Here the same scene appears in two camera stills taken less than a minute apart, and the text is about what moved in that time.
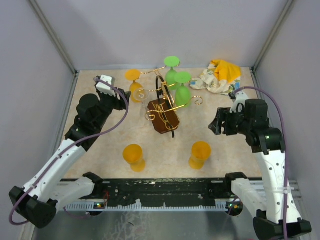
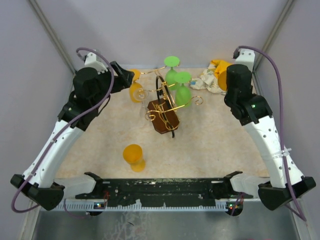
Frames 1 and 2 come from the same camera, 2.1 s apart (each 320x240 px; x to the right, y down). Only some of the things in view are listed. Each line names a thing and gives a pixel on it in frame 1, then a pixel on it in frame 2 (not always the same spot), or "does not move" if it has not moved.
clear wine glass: (141, 94) does not move
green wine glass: (169, 78) does not move
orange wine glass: (201, 151) → (222, 80)
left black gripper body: (108, 103) → (118, 84)
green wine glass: (183, 93) does not move
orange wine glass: (136, 89) does not move
